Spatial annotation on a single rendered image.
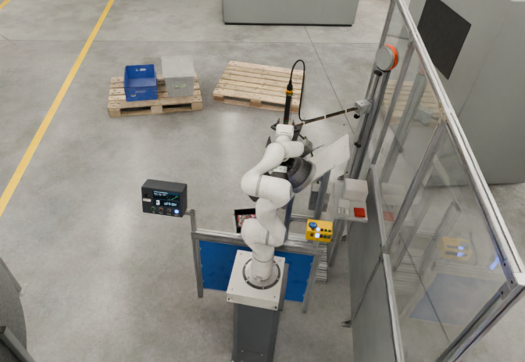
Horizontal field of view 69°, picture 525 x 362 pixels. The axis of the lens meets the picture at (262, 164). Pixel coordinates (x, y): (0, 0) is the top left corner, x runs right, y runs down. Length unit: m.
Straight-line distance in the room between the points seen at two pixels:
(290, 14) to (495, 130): 4.76
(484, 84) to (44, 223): 4.25
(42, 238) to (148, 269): 1.06
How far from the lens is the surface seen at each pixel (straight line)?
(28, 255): 4.04
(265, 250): 2.06
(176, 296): 3.42
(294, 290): 3.11
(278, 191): 1.62
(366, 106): 2.73
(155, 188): 2.44
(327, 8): 8.08
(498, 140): 4.57
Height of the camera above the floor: 2.95
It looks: 42 degrees down
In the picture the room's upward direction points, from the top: 4 degrees clockwise
